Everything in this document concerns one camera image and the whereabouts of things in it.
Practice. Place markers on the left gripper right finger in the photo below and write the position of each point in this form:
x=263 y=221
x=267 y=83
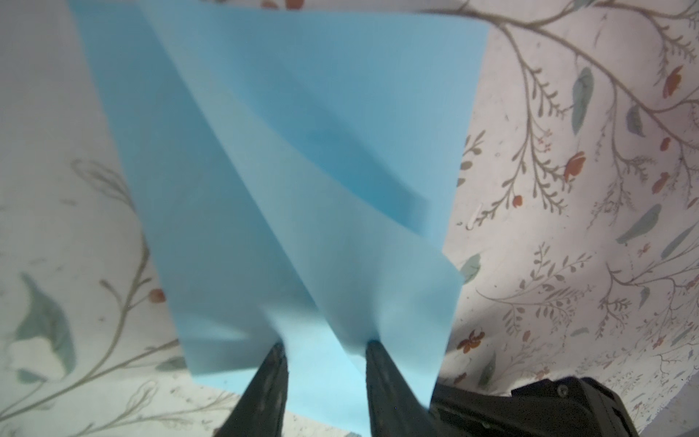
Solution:
x=394 y=410

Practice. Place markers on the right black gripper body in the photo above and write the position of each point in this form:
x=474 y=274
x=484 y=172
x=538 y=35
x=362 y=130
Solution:
x=567 y=407

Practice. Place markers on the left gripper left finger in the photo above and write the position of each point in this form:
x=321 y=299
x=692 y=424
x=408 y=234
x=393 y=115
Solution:
x=260 y=411

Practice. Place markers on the light blue paper sheet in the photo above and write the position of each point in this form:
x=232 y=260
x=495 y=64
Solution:
x=293 y=173

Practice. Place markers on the floral patterned table mat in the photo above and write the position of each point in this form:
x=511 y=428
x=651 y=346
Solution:
x=576 y=213

